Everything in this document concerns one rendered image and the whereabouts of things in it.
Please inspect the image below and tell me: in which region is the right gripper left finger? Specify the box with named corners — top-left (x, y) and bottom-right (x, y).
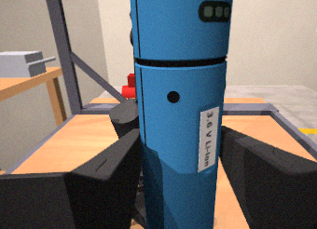
top-left (0, 128), bottom-right (142, 229)

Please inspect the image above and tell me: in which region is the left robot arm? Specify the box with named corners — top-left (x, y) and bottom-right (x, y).
top-left (109, 51), bottom-right (140, 139)

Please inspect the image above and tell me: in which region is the blue electric screwdriver barrel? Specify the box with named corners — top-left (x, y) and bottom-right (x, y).
top-left (130, 0), bottom-right (233, 229)

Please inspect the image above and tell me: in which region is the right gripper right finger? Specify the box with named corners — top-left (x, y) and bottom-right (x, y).
top-left (219, 126), bottom-right (317, 229)

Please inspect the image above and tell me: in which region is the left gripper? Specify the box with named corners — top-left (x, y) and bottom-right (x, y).
top-left (132, 180), bottom-right (146, 229)

